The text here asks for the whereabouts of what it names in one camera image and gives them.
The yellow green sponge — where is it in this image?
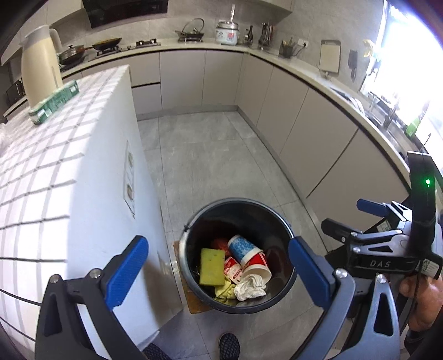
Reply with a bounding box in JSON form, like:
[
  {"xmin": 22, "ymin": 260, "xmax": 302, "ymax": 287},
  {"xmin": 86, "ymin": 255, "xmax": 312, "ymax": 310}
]
[{"xmin": 199, "ymin": 248, "xmax": 225, "ymax": 287}]

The black lidded wok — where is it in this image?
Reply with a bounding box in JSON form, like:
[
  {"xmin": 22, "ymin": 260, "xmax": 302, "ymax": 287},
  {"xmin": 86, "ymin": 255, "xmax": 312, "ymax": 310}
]
[{"xmin": 58, "ymin": 45, "xmax": 92, "ymax": 66}]

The beige thermos jug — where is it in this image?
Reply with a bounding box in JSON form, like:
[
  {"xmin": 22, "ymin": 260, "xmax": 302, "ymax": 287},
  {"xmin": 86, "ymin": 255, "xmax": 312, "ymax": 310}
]
[{"xmin": 20, "ymin": 25, "xmax": 63, "ymax": 108}]

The right hand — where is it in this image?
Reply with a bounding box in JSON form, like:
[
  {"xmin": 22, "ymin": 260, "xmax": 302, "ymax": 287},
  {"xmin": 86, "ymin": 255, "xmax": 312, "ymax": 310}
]
[{"xmin": 400, "ymin": 275, "xmax": 442, "ymax": 332}]

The black microwave oven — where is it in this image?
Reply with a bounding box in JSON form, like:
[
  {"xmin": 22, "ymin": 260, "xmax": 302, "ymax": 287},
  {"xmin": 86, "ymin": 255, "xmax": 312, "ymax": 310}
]
[{"xmin": 6, "ymin": 78, "xmax": 25, "ymax": 106}]

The white tissue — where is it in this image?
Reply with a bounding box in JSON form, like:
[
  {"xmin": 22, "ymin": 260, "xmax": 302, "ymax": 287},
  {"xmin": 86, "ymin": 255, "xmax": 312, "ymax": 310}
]
[{"xmin": 233, "ymin": 274, "xmax": 267, "ymax": 302}]

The red white paper cup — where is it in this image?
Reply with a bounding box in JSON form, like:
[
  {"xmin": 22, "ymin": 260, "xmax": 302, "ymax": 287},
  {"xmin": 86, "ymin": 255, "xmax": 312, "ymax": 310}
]
[{"xmin": 242, "ymin": 251, "xmax": 272, "ymax": 284}]

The black shoe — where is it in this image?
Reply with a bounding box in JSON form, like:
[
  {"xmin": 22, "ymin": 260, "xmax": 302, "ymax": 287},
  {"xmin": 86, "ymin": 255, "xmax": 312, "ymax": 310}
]
[{"xmin": 218, "ymin": 333, "xmax": 240, "ymax": 360}]

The red white small packet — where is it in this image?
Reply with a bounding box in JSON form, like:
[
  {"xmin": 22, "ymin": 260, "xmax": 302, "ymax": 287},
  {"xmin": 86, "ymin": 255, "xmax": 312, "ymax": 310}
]
[{"xmin": 224, "ymin": 256, "xmax": 243, "ymax": 284}]

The red plastic bag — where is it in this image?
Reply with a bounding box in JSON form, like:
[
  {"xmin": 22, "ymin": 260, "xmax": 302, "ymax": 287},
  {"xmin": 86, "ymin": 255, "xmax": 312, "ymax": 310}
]
[{"xmin": 212, "ymin": 238, "xmax": 231, "ymax": 258}]

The black trash bin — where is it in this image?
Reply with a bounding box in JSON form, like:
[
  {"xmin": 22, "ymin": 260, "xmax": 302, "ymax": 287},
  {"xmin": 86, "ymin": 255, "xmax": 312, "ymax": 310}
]
[{"xmin": 178, "ymin": 198, "xmax": 297, "ymax": 314}]

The blue white paper cup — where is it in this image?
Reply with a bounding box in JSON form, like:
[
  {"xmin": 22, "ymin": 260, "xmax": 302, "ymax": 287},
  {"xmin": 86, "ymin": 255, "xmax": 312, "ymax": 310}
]
[{"xmin": 228, "ymin": 235, "xmax": 262, "ymax": 267}]

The black range hood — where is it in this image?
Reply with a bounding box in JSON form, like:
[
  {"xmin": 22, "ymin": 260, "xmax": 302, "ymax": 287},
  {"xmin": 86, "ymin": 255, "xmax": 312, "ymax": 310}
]
[{"xmin": 83, "ymin": 0, "xmax": 169, "ymax": 28}]

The white cutting board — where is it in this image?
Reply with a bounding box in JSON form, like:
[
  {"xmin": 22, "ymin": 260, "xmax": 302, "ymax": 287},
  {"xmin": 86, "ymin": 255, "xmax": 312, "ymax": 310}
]
[{"xmin": 318, "ymin": 40, "xmax": 342, "ymax": 74}]

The green white carton box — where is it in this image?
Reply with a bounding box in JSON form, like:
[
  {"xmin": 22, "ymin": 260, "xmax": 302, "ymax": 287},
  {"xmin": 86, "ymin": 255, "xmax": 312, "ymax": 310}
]
[{"xmin": 28, "ymin": 80, "xmax": 79, "ymax": 125}]

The yellow cloth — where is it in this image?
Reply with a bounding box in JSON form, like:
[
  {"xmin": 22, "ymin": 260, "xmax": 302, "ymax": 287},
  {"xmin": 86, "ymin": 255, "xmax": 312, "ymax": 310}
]
[{"xmin": 214, "ymin": 277, "xmax": 238, "ymax": 306}]

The white rice cooker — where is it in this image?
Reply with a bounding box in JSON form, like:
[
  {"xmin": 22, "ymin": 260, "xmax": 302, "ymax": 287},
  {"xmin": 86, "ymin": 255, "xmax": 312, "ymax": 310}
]
[{"xmin": 215, "ymin": 4, "xmax": 239, "ymax": 46}]

